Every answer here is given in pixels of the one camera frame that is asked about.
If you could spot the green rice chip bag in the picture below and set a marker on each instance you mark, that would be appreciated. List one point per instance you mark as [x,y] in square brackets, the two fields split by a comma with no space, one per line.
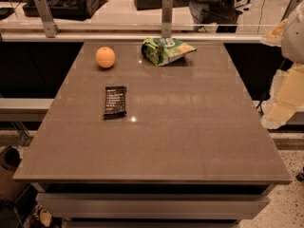
[163,51]

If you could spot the grey table base frame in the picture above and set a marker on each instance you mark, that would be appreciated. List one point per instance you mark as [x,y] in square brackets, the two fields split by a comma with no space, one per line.
[153,207]

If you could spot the left metal rail bracket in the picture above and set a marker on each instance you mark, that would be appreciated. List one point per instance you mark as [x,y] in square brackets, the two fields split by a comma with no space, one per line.
[50,28]

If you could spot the orange fruit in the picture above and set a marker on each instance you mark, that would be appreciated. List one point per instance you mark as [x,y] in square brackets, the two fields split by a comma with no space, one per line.
[105,57]

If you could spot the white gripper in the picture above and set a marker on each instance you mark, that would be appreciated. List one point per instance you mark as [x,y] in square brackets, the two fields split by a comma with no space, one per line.
[294,38]

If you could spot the right metal rail bracket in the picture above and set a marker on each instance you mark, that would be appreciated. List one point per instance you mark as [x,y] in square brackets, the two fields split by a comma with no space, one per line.
[290,7]

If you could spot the black tray on counter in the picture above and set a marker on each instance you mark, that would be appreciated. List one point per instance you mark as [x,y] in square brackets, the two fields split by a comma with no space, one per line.
[73,9]

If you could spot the horizontal metal rail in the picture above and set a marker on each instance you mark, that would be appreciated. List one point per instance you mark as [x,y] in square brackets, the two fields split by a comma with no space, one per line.
[129,36]

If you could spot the dark bin at left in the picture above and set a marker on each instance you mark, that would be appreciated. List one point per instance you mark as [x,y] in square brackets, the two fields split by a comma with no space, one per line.
[16,198]

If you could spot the metal rail bracket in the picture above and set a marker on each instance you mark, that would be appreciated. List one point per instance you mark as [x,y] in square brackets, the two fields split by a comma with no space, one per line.
[166,18]
[50,28]
[290,7]

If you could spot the black snack bar wrapper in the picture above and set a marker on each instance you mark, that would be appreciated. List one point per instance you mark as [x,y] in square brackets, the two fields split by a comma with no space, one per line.
[115,103]

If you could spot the middle metal rail bracket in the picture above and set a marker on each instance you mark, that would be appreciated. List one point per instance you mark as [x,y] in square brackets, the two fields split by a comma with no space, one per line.
[166,18]

